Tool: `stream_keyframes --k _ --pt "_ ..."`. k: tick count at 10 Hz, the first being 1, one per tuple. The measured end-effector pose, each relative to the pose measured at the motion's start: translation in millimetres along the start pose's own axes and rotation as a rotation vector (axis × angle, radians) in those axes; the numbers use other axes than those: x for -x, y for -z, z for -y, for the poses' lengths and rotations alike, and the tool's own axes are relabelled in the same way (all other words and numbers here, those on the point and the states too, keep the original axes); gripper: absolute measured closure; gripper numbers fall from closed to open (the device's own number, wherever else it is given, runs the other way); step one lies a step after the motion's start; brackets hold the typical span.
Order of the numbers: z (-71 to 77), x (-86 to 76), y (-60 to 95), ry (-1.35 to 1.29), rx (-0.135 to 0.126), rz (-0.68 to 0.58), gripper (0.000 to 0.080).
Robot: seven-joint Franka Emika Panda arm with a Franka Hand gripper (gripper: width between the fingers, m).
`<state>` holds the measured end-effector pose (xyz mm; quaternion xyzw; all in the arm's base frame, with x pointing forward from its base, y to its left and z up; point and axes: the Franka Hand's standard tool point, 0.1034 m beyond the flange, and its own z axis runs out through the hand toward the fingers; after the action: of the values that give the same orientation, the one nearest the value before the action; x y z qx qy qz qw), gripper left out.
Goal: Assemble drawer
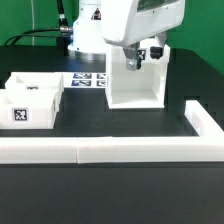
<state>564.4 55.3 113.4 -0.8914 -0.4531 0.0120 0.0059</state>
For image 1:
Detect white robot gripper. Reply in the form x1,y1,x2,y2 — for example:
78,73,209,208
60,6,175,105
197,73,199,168
101,0,185,71

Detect white drawer cabinet box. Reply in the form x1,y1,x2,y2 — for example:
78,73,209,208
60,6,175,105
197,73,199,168
105,43,170,109

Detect white front drawer tray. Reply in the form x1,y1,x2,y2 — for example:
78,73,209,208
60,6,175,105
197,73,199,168
0,89,60,129

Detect white drawer tray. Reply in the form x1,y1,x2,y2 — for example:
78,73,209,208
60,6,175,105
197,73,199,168
0,89,60,129
5,72,64,99

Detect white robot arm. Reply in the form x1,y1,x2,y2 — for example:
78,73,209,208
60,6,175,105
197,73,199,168
68,0,185,71

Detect white rear drawer tray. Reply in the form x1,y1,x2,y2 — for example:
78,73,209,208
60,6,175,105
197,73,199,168
5,72,64,99

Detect white marker sheet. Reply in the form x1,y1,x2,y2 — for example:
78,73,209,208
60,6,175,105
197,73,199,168
61,72,106,88

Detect white L-shaped fence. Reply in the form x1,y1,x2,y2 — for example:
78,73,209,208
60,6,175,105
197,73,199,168
0,100,224,164

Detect black cables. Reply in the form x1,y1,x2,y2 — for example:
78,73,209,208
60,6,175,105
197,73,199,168
3,0,74,47

